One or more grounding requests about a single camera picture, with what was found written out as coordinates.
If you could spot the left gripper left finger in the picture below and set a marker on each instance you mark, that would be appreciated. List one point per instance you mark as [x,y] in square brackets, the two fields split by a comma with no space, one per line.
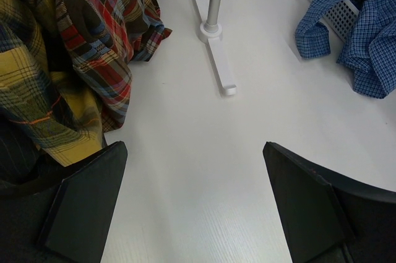
[66,215]

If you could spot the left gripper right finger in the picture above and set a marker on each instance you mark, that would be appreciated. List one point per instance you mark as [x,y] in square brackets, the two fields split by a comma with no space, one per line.
[326,216]

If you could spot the blue checked shirt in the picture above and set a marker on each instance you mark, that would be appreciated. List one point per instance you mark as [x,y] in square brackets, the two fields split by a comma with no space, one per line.
[369,49]

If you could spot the red plaid shirt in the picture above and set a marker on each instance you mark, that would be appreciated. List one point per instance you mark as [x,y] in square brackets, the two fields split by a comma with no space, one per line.
[102,37]

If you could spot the yellow plaid shirt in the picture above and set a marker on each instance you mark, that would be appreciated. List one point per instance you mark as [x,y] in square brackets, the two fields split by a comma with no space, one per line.
[41,93]

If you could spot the white plastic basket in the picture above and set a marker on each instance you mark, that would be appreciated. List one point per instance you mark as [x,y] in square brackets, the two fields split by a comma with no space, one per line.
[339,15]

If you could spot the white and metal clothes rack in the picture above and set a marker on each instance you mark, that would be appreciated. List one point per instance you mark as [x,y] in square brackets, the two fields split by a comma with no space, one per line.
[210,33]

